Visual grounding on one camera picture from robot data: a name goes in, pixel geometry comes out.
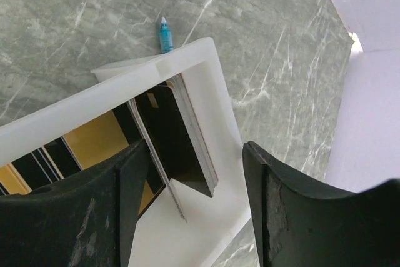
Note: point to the dark cards in tray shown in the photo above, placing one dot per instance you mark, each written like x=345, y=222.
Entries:
x=162, y=117

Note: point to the blue pen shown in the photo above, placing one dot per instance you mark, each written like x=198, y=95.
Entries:
x=165, y=36

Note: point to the white card tray box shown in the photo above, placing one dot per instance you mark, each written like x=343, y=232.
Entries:
x=181, y=228

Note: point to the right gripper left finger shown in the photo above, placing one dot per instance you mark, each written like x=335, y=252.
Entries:
x=87, y=219

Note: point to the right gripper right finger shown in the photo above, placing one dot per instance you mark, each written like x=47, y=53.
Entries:
x=300, y=221

